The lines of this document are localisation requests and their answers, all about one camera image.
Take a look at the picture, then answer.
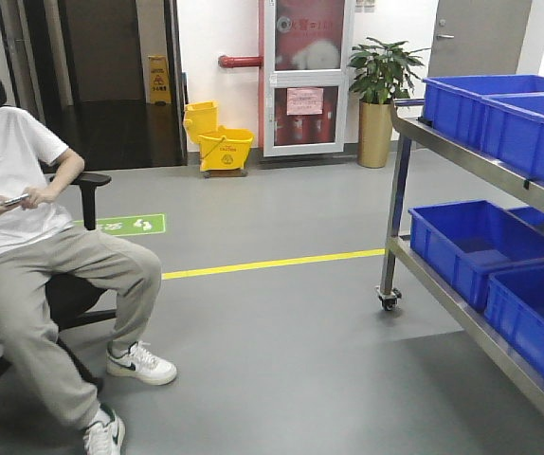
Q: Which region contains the stainless steel cart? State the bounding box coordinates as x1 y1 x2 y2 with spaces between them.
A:
376 99 544 416

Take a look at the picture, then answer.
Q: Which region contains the black office chair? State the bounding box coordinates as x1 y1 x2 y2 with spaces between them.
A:
0 172 116 377

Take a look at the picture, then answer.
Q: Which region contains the yellow wet floor sign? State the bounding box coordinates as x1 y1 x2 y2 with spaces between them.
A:
148 55 172 104

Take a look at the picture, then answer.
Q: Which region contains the grey door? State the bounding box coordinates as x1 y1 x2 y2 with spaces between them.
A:
427 0 532 77

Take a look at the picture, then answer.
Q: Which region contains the potted plant gold pot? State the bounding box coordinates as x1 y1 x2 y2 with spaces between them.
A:
348 37 426 169

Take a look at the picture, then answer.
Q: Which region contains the yellow mop bucket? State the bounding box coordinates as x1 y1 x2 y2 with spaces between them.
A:
183 100 254 178

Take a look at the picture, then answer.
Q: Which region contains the seated person white shirt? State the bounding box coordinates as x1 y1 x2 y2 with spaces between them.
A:
0 81 177 454

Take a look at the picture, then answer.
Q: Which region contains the blue bin cart top right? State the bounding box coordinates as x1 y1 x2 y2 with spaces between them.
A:
480 92 544 182

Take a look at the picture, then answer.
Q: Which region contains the green floor sticker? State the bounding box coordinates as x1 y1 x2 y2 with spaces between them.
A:
95 213 167 237

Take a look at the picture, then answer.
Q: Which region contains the blue bin cart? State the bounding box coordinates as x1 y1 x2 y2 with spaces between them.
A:
419 74 544 147
483 265 544 378
480 92 544 182
408 200 544 313

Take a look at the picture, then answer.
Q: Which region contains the red fire hose cabinet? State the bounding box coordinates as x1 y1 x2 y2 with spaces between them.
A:
259 0 355 159

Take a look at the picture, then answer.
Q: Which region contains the blue bin cart top left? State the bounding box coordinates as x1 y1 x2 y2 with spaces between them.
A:
419 74 544 147

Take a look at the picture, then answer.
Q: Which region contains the blue bin cart lower left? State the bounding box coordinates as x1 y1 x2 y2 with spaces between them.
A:
408 200 544 313

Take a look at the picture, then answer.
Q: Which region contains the blue bin cart lower right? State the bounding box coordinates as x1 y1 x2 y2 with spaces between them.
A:
483 265 544 378

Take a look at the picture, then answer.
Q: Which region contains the red pipe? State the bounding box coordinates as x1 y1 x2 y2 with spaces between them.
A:
218 55 263 69

